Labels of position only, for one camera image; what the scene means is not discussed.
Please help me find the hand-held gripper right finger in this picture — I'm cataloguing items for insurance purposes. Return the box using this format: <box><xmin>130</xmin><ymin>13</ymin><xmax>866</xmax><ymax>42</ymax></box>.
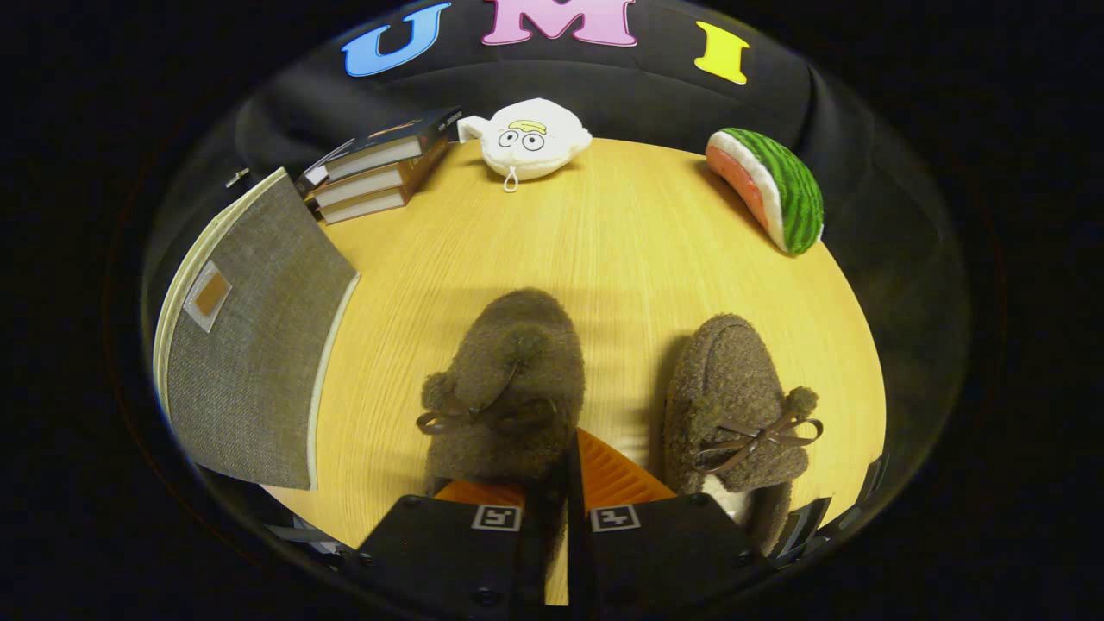
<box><xmin>565</xmin><ymin>429</ymin><xmax>762</xmax><ymax>618</ymax></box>

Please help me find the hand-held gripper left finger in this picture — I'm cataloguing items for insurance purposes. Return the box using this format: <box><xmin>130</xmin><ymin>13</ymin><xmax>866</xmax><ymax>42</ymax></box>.
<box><xmin>354</xmin><ymin>466</ymin><xmax>572</xmax><ymax>609</ymax></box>

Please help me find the brown fluffy shoe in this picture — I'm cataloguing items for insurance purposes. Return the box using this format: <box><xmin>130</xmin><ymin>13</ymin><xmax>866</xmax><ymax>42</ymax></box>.
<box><xmin>417</xmin><ymin>287</ymin><xmax>587</xmax><ymax>499</ymax></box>
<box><xmin>662</xmin><ymin>313</ymin><xmax>825</xmax><ymax>557</ymax></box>

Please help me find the grey fabric storage box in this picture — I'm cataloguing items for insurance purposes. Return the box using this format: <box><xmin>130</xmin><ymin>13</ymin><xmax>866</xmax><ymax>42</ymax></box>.
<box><xmin>153</xmin><ymin>166</ymin><xmax>361</xmax><ymax>491</ymax></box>

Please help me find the brown spine book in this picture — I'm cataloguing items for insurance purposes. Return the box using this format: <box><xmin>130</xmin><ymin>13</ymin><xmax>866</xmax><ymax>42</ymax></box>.
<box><xmin>309</xmin><ymin>160</ymin><xmax>436</xmax><ymax>209</ymax></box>
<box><xmin>317</xmin><ymin>184</ymin><xmax>417</xmax><ymax>225</ymax></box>

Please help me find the watermelon slice plush toy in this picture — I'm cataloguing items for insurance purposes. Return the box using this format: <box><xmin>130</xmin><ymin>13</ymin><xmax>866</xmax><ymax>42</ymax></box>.
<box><xmin>706</xmin><ymin>128</ymin><xmax>825</xmax><ymax>257</ymax></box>

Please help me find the dark cover book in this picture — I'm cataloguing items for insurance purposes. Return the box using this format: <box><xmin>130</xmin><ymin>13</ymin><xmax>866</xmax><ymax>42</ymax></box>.
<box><xmin>323</xmin><ymin>107</ymin><xmax>463</xmax><ymax>182</ymax></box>

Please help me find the white plush toy with face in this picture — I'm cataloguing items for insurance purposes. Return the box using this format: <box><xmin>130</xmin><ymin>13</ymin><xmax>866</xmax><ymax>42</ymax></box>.
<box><xmin>457</xmin><ymin>97</ymin><xmax>594</xmax><ymax>192</ymax></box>

